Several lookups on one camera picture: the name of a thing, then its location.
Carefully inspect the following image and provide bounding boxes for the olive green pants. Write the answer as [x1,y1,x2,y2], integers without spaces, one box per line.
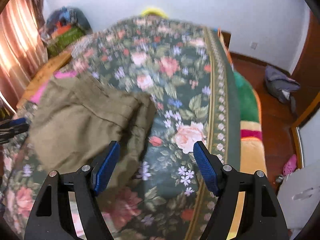
[29,73,157,189]

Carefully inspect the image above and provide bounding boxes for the pink folded pants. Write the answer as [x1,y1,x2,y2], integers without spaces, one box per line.
[29,70,77,104]

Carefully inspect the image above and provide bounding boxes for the colourful plush blanket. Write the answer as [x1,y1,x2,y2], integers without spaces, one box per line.
[217,28,268,240]

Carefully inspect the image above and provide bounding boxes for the wooden lap desk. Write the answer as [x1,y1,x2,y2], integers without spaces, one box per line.
[16,50,72,109]

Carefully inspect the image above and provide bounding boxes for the pink slipper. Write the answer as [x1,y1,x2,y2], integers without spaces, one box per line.
[282,154,297,177]

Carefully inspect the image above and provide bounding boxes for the pink striped curtain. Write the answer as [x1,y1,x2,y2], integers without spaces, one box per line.
[1,0,48,109]

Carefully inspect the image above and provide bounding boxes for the green storage box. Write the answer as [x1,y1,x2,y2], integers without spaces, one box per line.
[46,27,85,58]

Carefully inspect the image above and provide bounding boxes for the floral green bedspread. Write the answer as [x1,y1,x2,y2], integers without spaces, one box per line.
[1,17,240,239]

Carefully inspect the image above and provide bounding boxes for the grey backpack on floor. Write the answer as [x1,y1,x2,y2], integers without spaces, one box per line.
[264,65,300,113]

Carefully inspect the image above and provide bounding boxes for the pile of blue clothes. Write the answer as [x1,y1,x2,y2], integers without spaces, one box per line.
[45,7,92,34]

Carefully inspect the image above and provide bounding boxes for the wooden wardrobe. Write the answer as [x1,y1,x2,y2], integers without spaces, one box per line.
[292,13,320,122]

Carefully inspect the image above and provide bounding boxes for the white wall socket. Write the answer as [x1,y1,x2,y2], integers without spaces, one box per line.
[250,42,258,50]

